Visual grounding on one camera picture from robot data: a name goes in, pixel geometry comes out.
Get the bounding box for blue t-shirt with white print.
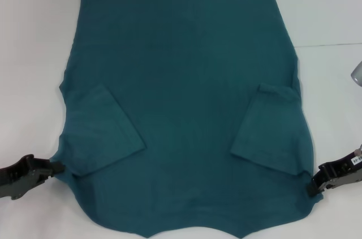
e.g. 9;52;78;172
52;0;325;237

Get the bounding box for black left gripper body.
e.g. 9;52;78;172
0;153;56;201

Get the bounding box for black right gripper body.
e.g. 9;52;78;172
316;149;362;192

